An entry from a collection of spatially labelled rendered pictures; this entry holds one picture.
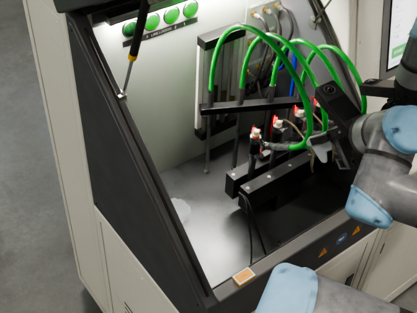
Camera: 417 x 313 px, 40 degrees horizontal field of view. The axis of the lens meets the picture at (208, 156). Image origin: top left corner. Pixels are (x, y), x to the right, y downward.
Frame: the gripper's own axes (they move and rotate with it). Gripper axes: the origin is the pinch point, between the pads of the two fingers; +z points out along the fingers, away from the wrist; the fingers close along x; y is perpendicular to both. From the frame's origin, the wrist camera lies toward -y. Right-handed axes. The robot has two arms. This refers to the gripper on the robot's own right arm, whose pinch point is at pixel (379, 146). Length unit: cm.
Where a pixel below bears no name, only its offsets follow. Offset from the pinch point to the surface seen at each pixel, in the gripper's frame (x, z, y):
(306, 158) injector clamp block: 6.0, 26.6, -24.2
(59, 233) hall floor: -41, 127, -117
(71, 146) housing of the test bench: -47, 31, -70
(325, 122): -4.9, -0.5, -13.0
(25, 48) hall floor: 9, 130, -273
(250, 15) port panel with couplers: 7, -4, -56
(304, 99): -13.2, -10.4, -13.9
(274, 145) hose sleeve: -13.3, 8.7, -20.2
